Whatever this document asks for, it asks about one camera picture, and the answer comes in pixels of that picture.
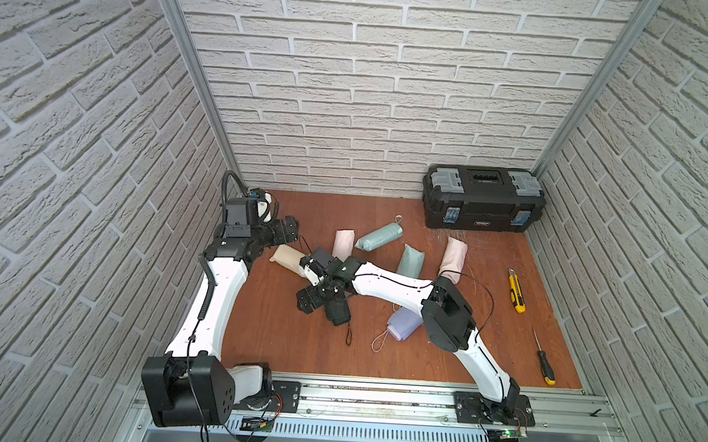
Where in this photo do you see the beige umbrella sleeve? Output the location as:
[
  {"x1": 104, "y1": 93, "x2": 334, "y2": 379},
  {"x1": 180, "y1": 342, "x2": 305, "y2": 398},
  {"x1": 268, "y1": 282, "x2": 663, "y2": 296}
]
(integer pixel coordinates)
[{"x1": 269, "y1": 245, "x2": 306, "y2": 279}]

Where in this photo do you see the light pink sleeved umbrella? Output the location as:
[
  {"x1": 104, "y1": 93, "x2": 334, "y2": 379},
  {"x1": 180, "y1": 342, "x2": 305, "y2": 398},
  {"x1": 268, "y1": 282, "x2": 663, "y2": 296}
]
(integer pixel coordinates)
[{"x1": 332, "y1": 229, "x2": 355, "y2": 262}]

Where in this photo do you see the black umbrella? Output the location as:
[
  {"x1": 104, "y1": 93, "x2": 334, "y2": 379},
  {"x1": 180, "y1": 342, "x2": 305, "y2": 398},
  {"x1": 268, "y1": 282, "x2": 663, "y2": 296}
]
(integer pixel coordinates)
[{"x1": 325, "y1": 297, "x2": 353, "y2": 346}]

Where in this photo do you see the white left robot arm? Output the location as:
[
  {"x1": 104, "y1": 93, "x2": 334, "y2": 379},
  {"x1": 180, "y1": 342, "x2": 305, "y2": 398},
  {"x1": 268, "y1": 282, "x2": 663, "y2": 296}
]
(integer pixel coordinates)
[{"x1": 141, "y1": 217, "x2": 299, "y2": 427}]

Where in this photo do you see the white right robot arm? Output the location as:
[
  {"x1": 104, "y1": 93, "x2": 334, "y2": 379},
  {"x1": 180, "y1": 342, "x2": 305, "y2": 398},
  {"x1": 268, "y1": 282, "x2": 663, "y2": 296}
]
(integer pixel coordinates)
[{"x1": 297, "y1": 249, "x2": 521, "y2": 420}]

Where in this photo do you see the mint green sleeved umbrella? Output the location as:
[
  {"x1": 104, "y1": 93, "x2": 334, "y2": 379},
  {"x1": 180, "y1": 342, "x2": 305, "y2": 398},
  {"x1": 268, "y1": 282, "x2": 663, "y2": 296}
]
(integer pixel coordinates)
[{"x1": 354, "y1": 215, "x2": 403, "y2": 252}]

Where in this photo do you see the small mint green sleeve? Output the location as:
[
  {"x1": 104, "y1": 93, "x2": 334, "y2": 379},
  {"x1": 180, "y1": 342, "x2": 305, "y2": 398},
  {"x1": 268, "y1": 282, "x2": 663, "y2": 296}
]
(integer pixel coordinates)
[{"x1": 397, "y1": 244, "x2": 425, "y2": 279}]

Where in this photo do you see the lilac sleeved umbrella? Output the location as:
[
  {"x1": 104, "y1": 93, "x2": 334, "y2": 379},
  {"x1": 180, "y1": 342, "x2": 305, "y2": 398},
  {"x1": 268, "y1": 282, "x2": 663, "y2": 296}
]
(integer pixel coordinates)
[{"x1": 371, "y1": 308, "x2": 423, "y2": 353}]

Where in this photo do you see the black plastic toolbox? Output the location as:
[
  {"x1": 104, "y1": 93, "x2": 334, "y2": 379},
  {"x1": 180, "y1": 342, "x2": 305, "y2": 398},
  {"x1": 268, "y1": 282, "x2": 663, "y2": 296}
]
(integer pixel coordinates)
[{"x1": 422, "y1": 165, "x2": 546, "y2": 233}]

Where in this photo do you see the yellow utility knife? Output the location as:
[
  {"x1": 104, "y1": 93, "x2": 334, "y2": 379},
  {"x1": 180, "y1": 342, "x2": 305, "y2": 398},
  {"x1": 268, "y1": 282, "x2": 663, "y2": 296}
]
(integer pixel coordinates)
[{"x1": 509, "y1": 269, "x2": 527, "y2": 314}]

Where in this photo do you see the black yellow screwdriver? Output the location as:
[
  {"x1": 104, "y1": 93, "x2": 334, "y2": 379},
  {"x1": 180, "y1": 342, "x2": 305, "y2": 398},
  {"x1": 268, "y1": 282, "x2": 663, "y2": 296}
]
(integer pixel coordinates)
[{"x1": 532, "y1": 330, "x2": 556, "y2": 387}]

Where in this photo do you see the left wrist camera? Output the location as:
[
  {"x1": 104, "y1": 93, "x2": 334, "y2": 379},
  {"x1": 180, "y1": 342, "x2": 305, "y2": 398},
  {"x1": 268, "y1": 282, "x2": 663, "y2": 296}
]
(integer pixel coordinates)
[{"x1": 222, "y1": 188, "x2": 274, "y2": 227}]

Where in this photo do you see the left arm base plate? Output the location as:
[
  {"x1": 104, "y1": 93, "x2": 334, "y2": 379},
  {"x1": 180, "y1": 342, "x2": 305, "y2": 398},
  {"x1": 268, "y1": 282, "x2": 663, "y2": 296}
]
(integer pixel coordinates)
[{"x1": 233, "y1": 378, "x2": 301, "y2": 414}]

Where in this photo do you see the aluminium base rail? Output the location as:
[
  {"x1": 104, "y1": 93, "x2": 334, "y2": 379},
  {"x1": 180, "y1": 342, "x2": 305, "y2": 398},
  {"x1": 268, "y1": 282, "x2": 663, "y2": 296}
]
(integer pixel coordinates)
[{"x1": 110, "y1": 362, "x2": 643, "y2": 442}]

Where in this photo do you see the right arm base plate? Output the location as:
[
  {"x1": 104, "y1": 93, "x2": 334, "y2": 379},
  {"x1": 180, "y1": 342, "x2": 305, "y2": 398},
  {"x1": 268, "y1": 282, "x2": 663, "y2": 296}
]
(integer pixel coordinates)
[{"x1": 453, "y1": 392, "x2": 536, "y2": 428}]

